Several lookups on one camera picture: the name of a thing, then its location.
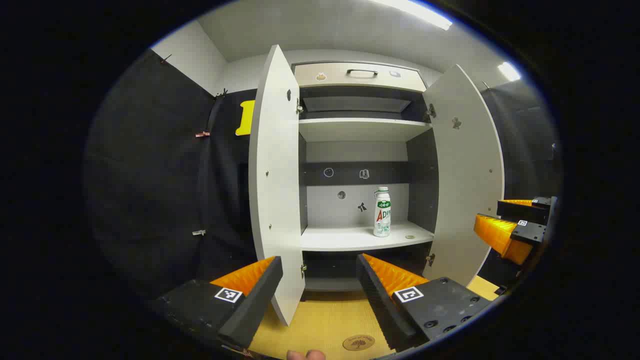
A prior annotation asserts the white cabinet shelf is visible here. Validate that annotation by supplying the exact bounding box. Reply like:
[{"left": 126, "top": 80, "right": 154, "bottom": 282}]
[
  {"left": 298, "top": 118, "right": 433, "bottom": 143},
  {"left": 300, "top": 220, "right": 435, "bottom": 252}
]

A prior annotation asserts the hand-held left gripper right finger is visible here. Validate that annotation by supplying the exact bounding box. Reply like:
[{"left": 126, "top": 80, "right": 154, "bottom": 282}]
[{"left": 356, "top": 253, "right": 493, "bottom": 353}]

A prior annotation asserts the beige cabinet drawer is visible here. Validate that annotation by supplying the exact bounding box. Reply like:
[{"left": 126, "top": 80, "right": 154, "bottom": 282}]
[{"left": 293, "top": 61, "right": 427, "bottom": 93}]

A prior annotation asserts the black backdrop cloth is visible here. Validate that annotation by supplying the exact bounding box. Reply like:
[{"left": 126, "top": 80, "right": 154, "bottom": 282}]
[{"left": 84, "top": 49, "right": 562, "bottom": 301}]

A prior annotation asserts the grey cabinet door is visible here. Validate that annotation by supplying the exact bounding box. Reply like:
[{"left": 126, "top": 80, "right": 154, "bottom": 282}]
[
  {"left": 421, "top": 64, "right": 505, "bottom": 287},
  {"left": 248, "top": 44, "right": 307, "bottom": 327}
]

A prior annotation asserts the round wooden coaster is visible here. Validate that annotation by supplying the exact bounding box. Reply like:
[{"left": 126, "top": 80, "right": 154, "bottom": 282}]
[{"left": 342, "top": 334, "right": 376, "bottom": 352}]

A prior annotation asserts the white bottle green label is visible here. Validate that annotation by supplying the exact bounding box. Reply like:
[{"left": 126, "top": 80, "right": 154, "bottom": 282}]
[{"left": 373, "top": 186, "right": 392, "bottom": 238}]

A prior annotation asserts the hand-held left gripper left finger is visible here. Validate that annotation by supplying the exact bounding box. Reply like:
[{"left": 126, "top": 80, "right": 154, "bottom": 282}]
[{"left": 150, "top": 256, "right": 284, "bottom": 351}]

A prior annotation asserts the ceiling light panel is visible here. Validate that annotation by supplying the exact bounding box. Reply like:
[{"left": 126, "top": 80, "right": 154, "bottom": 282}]
[
  {"left": 370, "top": 0, "right": 453, "bottom": 31},
  {"left": 497, "top": 61, "right": 522, "bottom": 82}
]

